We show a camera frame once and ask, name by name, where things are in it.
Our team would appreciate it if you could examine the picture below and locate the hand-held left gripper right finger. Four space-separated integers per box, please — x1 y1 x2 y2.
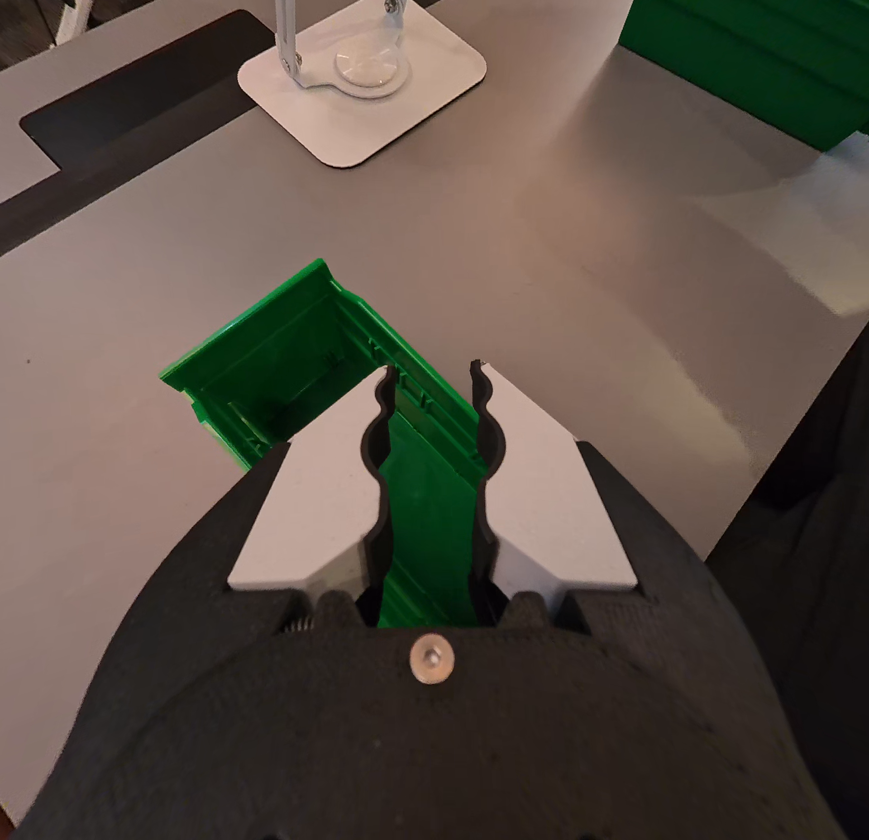
468 360 640 629

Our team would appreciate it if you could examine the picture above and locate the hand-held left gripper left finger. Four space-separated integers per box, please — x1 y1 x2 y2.
227 364 400 629

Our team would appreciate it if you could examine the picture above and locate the white perforated bar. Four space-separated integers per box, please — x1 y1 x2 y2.
53 0 95 46

